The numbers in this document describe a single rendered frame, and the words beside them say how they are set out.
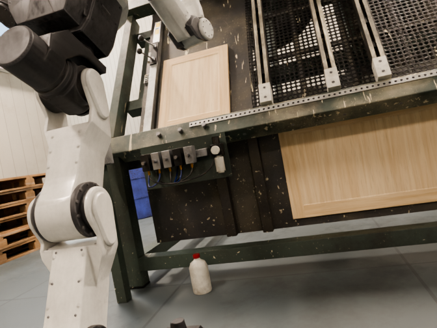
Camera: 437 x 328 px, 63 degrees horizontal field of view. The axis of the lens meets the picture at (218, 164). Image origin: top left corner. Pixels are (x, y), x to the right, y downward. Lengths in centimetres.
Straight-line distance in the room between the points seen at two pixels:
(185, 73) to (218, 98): 34
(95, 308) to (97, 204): 26
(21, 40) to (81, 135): 26
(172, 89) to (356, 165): 117
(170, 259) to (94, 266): 119
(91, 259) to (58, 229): 11
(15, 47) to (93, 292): 61
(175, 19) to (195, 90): 97
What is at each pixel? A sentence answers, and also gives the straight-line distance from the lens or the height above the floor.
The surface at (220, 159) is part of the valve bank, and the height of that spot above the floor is 67.
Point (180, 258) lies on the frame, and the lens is 211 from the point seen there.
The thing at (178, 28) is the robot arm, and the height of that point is 113.
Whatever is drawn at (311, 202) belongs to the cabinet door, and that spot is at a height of 33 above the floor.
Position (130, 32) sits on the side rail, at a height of 167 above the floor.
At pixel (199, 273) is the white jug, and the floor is 11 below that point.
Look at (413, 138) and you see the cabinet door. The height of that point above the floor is 59.
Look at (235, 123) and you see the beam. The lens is 190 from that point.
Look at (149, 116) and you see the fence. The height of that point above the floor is 99.
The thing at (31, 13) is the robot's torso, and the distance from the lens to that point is 115.
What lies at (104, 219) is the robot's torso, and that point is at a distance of 96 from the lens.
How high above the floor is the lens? 70
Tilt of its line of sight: 2 degrees down
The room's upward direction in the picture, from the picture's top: 10 degrees counter-clockwise
